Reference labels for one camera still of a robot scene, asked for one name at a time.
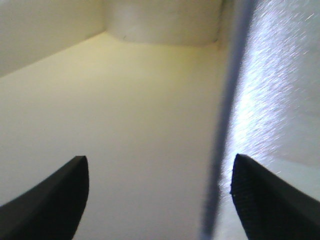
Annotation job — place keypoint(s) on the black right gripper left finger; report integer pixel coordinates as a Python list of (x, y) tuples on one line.
[(51, 210)]

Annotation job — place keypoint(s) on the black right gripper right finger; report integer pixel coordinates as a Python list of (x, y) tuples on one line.
[(268, 207)]

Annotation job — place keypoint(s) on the white plastic trash bin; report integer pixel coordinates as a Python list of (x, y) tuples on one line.
[(160, 96)]

